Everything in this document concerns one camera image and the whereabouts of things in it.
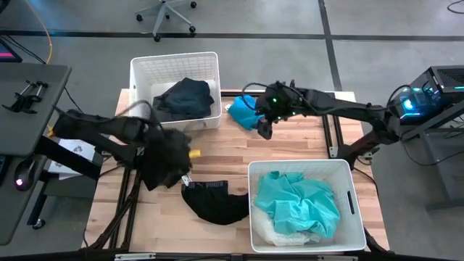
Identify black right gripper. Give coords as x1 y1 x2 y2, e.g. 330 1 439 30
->
255 83 304 141

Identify navy garment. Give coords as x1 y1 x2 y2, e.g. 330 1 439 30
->
152 77 215 123

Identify black boxer briefs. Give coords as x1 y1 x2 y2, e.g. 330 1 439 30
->
180 175 251 226

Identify turquoise garment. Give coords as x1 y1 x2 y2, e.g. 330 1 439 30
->
253 170 341 239

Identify white garment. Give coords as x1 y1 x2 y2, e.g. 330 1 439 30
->
250 204 323 247

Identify bright blue cloth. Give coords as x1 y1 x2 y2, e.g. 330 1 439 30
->
227 94 265 131

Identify white plastic storage bin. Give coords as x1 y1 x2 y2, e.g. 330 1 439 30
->
129 51 223 132
247 158 367 254

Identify white paper sheets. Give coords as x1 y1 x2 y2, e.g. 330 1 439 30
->
48 138 104 181

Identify grey office chair base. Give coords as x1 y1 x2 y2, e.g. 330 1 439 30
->
135 0 198 43

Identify grey desk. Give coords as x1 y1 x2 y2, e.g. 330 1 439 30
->
0 63 73 247

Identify black computer mouse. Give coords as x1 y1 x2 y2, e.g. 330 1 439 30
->
13 158 36 192

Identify black clamp tool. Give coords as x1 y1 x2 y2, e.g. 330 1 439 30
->
1 80 49 115

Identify black computer tower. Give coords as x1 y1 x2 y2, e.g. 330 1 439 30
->
387 65 464 126

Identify dark monitor screen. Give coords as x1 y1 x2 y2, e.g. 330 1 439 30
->
0 38 23 64

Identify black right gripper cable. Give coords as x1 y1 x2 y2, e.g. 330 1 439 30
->
241 82 276 112

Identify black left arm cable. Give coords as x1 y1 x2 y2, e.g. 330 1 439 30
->
115 100 162 130

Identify long black cable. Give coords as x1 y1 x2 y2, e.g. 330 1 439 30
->
3 36 86 115

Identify silver metal bracket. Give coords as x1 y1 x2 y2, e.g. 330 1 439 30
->
114 252 157 261

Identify yellow cable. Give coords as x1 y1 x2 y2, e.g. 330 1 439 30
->
24 0 54 65

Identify black floor cable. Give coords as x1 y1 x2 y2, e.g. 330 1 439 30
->
447 0 464 15

